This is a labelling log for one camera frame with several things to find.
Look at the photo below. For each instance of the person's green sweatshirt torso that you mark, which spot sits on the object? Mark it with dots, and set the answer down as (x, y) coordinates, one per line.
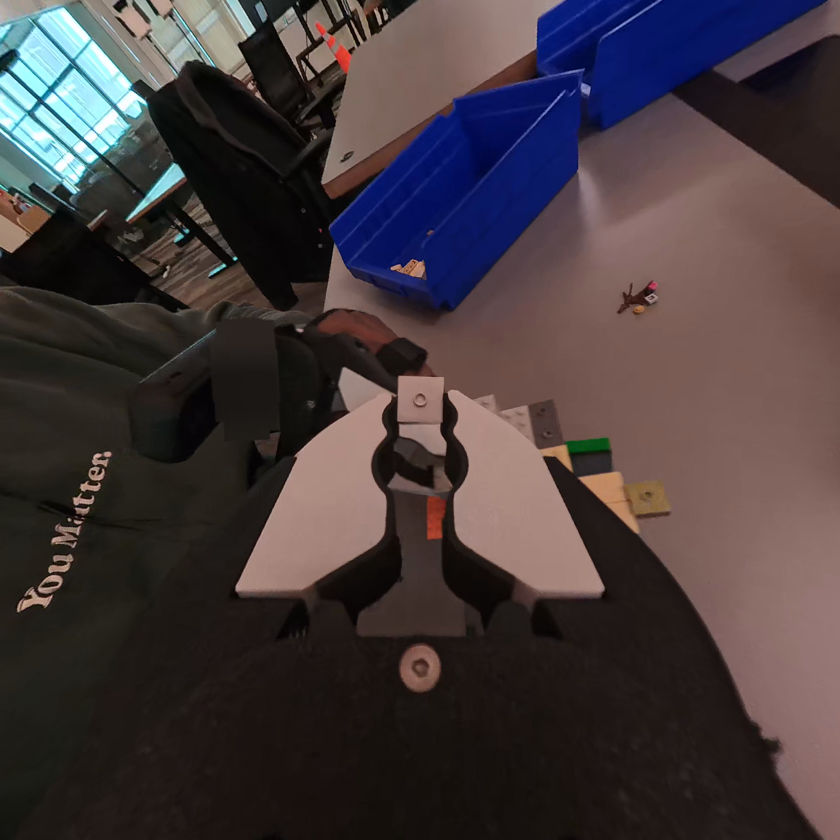
(98, 525)

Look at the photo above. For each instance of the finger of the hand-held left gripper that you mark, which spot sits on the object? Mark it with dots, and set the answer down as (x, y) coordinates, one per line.
(364, 390)

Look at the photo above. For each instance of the white background table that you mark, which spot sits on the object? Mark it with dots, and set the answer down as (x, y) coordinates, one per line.
(157, 190)

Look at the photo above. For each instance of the small heap of toy bricks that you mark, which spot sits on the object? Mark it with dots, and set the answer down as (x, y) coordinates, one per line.
(410, 266)

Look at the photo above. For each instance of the grey desk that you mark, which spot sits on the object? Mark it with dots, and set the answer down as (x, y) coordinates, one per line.
(656, 262)

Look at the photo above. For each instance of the white wood-edged table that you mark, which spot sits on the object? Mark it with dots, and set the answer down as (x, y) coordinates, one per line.
(420, 79)

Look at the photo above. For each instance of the orange traffic cone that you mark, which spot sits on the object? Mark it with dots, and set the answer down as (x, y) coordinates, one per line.
(333, 46)

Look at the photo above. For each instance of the person's left forearm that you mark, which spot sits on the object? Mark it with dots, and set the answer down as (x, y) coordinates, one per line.
(184, 328)

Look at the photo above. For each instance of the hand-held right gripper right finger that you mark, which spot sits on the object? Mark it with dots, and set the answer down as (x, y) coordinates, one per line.
(525, 525)

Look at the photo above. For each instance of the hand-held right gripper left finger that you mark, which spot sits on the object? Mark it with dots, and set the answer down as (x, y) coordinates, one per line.
(315, 525)

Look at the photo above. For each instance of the black mesh office chair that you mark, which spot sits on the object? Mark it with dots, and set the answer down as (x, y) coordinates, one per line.
(275, 72)

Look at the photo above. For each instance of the blue plastic bin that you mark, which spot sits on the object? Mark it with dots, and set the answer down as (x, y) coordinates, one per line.
(472, 184)
(656, 59)

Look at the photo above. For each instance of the pale square toy tile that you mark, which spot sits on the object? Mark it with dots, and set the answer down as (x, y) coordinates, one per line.
(420, 400)

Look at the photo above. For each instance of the black jacket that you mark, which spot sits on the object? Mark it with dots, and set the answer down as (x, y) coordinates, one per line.
(229, 184)

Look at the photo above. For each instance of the toy brick building model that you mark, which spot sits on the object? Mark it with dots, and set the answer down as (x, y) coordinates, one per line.
(590, 472)

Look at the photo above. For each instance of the person's left hand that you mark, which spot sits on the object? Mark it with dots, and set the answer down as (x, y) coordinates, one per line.
(358, 328)

